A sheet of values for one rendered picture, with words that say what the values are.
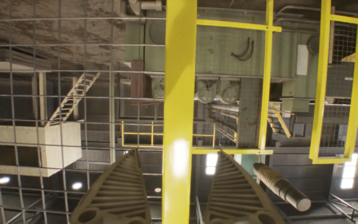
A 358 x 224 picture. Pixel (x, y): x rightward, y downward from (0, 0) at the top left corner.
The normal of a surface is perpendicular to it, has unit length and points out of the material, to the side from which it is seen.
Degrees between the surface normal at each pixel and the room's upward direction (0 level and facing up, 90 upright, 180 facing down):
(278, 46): 90
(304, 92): 90
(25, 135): 90
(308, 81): 90
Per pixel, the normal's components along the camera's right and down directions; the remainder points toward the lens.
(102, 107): 0.01, 0.08
